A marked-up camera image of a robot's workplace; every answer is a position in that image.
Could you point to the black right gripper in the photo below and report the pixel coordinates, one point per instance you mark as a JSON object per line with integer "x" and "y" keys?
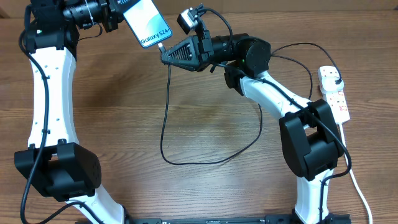
{"x": 199, "y": 55}

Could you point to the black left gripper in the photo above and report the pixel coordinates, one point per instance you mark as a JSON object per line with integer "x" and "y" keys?
{"x": 113, "y": 14}

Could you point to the blue smartphone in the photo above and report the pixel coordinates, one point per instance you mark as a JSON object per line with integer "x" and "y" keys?
{"x": 147, "y": 23}

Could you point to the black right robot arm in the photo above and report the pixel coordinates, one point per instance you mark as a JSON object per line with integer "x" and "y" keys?
{"x": 310, "y": 143}

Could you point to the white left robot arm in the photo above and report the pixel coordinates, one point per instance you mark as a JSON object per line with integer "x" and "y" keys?
{"x": 54, "y": 163}

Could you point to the white charger adapter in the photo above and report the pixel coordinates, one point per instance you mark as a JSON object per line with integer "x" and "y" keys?
{"x": 329, "y": 85}

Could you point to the white power strip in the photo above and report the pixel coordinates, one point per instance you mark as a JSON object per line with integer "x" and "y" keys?
{"x": 336, "y": 100}

